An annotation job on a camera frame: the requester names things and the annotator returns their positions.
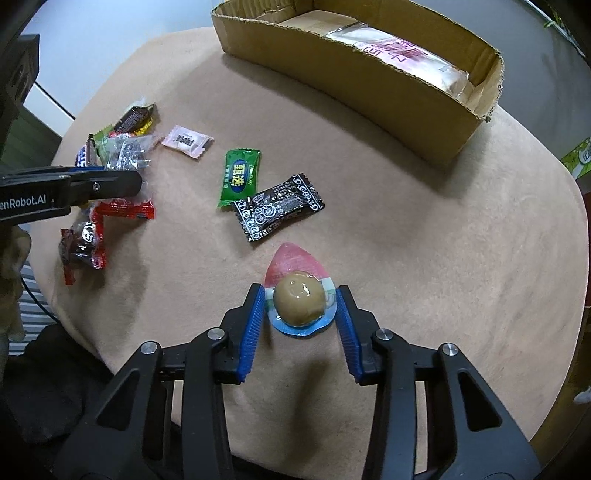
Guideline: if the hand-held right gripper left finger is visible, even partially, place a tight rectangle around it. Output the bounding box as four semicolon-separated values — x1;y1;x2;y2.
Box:
55;282;266;480

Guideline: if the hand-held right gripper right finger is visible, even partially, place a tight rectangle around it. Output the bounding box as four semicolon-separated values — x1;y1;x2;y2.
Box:
335;285;542;480

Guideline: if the blue white chocolate bar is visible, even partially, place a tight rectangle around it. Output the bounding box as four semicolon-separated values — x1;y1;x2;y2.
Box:
75;142;99;168

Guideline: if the green clear snack packet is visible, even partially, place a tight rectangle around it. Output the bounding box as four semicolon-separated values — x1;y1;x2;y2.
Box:
89;131;154;172

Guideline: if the braised egg packet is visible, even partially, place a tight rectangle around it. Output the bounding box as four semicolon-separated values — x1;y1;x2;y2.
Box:
264;241;338;339

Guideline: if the red-edged dark snack packet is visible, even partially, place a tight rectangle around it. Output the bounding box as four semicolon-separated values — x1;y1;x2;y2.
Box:
58;217;108;286

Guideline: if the brown chocolate bar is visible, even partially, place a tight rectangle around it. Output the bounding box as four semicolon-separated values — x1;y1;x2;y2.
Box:
112;104;156;136

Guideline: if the pink candy packet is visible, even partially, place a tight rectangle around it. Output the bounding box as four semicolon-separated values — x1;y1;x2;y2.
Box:
161;124;214;160

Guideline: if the green candy packet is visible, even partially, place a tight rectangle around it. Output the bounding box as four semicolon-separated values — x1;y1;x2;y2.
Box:
217;148;262;210

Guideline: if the black candy packet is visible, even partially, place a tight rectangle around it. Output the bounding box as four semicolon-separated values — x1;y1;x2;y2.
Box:
231;173;325;245

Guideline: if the cardboard box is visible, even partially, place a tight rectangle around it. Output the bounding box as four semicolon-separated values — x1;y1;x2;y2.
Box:
211;0;505;168

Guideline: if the person's left forearm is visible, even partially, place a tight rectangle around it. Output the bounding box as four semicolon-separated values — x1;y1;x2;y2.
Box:
0;226;32;370

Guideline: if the red snack packet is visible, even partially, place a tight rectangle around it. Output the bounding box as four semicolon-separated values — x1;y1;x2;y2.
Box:
90;198;156;223

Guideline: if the striped cloth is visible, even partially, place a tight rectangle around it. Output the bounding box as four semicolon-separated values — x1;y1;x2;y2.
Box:
16;261;63;343

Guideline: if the black cloth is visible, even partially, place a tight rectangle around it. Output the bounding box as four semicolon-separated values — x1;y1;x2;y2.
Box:
0;323;116;480

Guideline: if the sliced bread packet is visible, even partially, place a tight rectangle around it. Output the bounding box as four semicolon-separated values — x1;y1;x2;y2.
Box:
323;18;472;100

